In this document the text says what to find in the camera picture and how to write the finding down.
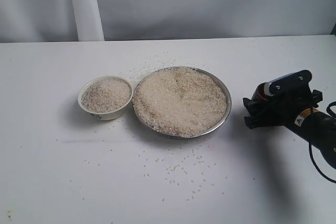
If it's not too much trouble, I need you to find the round steel rice plate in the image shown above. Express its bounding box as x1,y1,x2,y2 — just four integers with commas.
132,66,232,138

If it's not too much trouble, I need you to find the white ceramic rice bowl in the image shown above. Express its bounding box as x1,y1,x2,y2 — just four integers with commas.
77,76,133,121

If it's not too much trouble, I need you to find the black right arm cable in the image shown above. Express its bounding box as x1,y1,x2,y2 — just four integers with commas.
307,102,336,183

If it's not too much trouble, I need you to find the white backdrop curtain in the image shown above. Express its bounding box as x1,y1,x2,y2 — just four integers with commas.
1,0,335,42

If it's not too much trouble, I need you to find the brown wooden cup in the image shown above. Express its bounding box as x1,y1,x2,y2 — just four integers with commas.
251,82,271,101

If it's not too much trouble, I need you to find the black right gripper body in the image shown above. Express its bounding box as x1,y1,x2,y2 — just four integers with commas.
264,84,322,130

